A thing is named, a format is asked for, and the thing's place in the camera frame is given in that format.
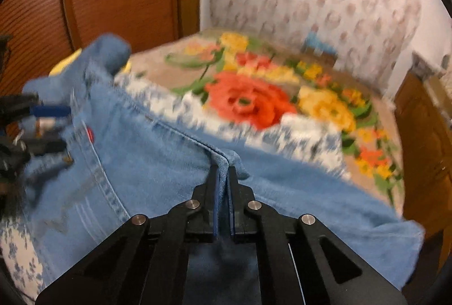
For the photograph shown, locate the white blue flowered duvet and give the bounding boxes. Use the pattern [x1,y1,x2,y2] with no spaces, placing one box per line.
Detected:
[0,73,345,295]

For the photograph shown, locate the light blue cloth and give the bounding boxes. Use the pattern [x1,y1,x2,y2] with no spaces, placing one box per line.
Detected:
[305,30,338,55]

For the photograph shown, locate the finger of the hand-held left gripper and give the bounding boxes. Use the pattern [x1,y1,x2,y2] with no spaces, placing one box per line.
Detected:
[12,135,71,169]
[0,93,71,119]

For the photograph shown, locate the small cardboard box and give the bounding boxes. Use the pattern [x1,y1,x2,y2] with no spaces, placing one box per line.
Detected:
[300,44,337,68]

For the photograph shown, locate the blue denim pants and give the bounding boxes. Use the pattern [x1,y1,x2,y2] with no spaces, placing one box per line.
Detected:
[21,33,424,305]

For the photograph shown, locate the colourful flowered blanket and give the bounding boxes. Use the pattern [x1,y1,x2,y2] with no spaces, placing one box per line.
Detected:
[116,27,405,217]

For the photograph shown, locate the brown wooden nightstand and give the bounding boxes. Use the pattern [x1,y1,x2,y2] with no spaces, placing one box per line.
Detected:
[393,52,452,240]

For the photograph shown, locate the yellow plush toy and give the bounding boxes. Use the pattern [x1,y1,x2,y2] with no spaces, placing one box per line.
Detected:
[49,50,131,77]

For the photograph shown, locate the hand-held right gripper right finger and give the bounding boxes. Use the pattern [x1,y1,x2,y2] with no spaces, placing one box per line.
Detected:
[228,165,407,305]

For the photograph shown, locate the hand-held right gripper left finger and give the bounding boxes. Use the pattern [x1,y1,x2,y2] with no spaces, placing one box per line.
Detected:
[35,164,221,305]

